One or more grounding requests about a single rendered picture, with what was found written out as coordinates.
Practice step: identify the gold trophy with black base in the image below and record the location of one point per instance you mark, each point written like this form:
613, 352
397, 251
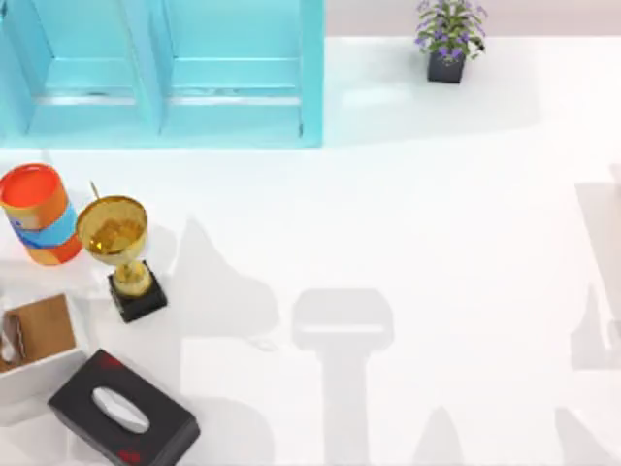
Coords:
116, 238

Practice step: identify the purple flowering potted plant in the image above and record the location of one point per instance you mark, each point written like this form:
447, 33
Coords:
448, 43

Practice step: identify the orange and blue can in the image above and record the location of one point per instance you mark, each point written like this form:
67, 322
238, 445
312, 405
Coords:
41, 218

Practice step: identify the light blue rack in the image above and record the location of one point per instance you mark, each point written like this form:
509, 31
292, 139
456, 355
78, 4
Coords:
145, 73

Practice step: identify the black tissue box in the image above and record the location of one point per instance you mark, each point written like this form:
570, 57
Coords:
126, 412

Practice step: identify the white and wooden box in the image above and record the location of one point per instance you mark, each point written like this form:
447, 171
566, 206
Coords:
36, 335

